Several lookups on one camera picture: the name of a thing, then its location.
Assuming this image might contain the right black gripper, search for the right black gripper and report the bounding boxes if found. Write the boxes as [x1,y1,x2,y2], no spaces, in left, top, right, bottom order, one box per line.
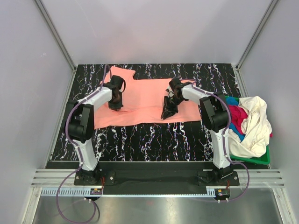
[161,96,184,120]

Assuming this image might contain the salmon pink t-shirt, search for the salmon pink t-shirt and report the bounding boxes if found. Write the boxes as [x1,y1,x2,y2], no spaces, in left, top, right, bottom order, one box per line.
[94,67,201,129]

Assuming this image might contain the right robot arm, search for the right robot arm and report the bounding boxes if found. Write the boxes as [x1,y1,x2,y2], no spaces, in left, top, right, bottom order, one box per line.
[161,77,234,185]

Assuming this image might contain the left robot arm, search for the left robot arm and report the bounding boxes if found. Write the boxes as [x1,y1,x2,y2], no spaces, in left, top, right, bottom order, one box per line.
[64,75,126,185]

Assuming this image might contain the blue t-shirt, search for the blue t-shirt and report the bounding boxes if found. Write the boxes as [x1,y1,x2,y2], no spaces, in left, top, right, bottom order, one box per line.
[226,97,245,141]

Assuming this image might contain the magenta t-shirt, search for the magenta t-shirt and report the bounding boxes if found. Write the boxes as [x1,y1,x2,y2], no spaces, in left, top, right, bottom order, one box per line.
[228,105,248,132]

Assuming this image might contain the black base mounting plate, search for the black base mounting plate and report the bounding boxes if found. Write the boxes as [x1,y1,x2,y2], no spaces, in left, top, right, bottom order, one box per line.
[46,161,240,194]

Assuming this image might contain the left small controller board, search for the left small controller board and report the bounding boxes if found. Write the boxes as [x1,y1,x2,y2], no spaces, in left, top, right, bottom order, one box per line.
[90,188,103,195]

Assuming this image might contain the small controller board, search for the small controller board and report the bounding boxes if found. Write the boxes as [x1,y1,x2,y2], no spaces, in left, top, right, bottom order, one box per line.
[216,189,230,198]
[90,188,103,195]

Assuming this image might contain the cream white t-shirt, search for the cream white t-shirt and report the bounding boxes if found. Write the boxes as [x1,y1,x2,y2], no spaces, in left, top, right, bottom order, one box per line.
[228,95,273,159]

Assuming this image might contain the right small controller board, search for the right small controller board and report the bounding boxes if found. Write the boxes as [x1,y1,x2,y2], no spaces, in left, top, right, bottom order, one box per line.
[216,189,230,198]

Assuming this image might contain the green plastic basket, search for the green plastic basket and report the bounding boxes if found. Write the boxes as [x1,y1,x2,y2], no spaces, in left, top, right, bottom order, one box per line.
[224,95,271,165]

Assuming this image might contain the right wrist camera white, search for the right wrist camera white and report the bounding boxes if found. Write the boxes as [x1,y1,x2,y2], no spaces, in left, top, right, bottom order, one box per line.
[166,86,172,93]

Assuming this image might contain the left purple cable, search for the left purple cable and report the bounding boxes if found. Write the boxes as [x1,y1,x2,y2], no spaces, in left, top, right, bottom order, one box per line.
[56,64,112,222]

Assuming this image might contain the right aluminium frame post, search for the right aluminium frame post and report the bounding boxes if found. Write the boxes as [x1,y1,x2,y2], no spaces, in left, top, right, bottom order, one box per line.
[235,0,281,70]

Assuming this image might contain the aluminium frame post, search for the aluminium frame post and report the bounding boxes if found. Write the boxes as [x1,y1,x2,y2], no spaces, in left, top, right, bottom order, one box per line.
[33,0,77,72]
[235,0,281,70]

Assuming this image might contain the left aluminium frame post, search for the left aluminium frame post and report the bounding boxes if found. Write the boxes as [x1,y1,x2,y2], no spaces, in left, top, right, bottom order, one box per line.
[33,0,77,72]

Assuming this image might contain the slotted cable duct rail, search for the slotted cable duct rail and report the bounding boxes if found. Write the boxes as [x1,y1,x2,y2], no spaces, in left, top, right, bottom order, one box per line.
[41,186,216,198]

